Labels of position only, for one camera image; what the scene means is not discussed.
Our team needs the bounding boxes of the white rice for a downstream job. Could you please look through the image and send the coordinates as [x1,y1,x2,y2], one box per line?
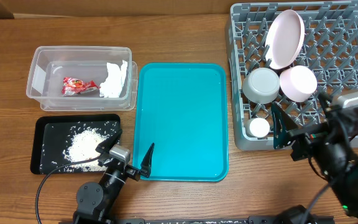
[42,121,120,172]

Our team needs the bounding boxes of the large white plate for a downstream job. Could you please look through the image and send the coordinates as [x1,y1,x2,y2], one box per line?
[265,9,305,70]

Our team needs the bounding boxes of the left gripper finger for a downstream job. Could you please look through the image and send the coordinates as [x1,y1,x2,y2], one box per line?
[140,143,155,178]
[96,129,122,153]

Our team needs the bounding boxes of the teal serving tray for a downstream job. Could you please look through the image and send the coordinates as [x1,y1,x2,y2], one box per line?
[132,63,229,182]

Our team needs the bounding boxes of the black tray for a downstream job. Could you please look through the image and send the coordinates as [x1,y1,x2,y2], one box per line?
[30,114,121,174]

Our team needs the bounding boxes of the white napkin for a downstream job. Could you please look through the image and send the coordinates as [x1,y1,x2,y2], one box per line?
[99,60,128,98]

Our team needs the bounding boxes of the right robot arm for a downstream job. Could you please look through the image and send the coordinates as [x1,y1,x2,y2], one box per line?
[271,91,358,223]

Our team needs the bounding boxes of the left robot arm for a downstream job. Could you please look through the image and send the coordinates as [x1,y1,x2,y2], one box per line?
[73,130,155,223]

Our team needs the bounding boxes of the clear plastic bin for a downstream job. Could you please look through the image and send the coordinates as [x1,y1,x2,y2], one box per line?
[26,45,138,111]

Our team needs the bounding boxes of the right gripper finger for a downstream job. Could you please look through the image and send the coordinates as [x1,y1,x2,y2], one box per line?
[318,92,333,112]
[271,102,298,149]

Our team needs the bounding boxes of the red sauce packet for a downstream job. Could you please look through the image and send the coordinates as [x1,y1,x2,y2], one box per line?
[62,77,99,96]

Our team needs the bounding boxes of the grey dish rack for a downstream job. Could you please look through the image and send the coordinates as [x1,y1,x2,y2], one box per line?
[226,1,358,151]

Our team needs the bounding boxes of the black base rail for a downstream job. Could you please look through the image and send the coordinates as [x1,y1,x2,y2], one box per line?
[59,215,335,224]

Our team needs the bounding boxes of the small white cup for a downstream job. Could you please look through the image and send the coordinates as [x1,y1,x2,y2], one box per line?
[245,118,270,138]

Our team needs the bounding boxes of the grey bowl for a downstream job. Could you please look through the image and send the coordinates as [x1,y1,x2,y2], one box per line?
[242,68,280,104]

